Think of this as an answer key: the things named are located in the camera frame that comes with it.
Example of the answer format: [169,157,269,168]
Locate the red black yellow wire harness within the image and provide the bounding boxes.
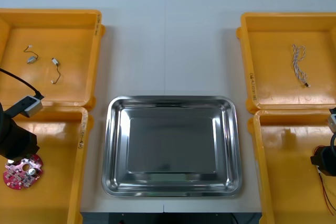
[312,145,336,217]

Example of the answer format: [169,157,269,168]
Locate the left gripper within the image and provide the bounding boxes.
[0,118,40,161]

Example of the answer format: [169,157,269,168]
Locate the yellow-orange plastic bin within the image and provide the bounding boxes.
[0,105,95,224]
[247,110,336,224]
[0,8,106,111]
[235,12,336,114]

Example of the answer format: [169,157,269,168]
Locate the small metal solenoid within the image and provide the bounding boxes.
[50,57,61,85]
[23,44,39,65]

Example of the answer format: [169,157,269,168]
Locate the round red circuit board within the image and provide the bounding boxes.
[2,154,44,191]

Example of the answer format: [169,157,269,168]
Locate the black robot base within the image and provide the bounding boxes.
[80,212,263,224]

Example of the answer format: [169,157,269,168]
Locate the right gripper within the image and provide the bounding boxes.
[310,145,336,177]

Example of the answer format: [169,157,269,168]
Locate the steel tray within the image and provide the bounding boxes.
[101,95,244,198]

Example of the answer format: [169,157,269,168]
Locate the blue-white twisted wire harness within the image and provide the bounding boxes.
[291,43,311,88]

